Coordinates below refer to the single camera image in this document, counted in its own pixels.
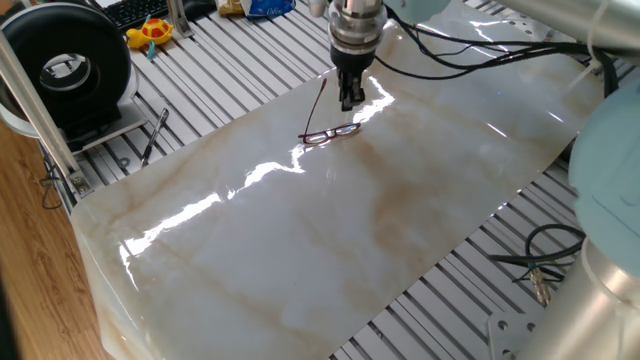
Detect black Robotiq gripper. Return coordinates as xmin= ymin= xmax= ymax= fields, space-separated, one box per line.
xmin=330 ymin=48 xmax=377 ymax=112

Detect thin black floor cable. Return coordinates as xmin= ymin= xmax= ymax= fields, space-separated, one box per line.
xmin=38 ymin=152 xmax=64 ymax=211

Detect black silver pen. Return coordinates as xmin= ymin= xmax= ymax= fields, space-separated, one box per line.
xmin=139 ymin=107 xmax=170 ymax=169

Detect small metal bracket post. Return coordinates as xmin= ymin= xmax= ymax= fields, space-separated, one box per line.
xmin=166 ymin=0 xmax=195 ymax=39

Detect black round ring device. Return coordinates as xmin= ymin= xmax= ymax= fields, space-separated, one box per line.
xmin=0 ymin=2 xmax=139 ymax=132

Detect marble pattern table mat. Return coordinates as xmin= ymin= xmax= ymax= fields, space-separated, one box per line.
xmin=69 ymin=0 xmax=606 ymax=360

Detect dark red frame glasses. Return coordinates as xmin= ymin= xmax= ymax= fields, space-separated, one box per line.
xmin=297 ymin=77 xmax=362 ymax=146

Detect yellow snack bag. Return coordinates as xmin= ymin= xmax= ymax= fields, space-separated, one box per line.
xmin=215 ymin=0 xmax=246 ymax=17

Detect slanted aluminium post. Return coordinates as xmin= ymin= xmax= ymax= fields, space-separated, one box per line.
xmin=0 ymin=29 xmax=95 ymax=199

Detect metal cable connector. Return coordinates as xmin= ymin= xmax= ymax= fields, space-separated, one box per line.
xmin=528 ymin=267 xmax=552 ymax=307

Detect blue white packet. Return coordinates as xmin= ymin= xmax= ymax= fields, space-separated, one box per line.
xmin=240 ymin=0 xmax=296 ymax=19

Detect black computer mouse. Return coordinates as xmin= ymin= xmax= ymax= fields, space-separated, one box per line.
xmin=182 ymin=0 xmax=219 ymax=21

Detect black computer keyboard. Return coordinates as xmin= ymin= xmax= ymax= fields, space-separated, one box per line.
xmin=102 ymin=0 xmax=171 ymax=32

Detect white flat base plate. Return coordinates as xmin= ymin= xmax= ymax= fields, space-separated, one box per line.
xmin=0 ymin=102 xmax=149 ymax=154

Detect black looped cable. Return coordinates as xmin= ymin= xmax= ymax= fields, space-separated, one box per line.
xmin=488 ymin=223 xmax=586 ymax=284

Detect yellow orange toy turtle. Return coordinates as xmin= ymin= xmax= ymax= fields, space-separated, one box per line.
xmin=124 ymin=14 xmax=175 ymax=60

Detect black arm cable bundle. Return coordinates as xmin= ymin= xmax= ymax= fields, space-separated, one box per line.
xmin=374 ymin=7 xmax=619 ymax=99

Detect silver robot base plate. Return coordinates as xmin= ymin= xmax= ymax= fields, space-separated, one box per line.
xmin=486 ymin=310 xmax=546 ymax=360

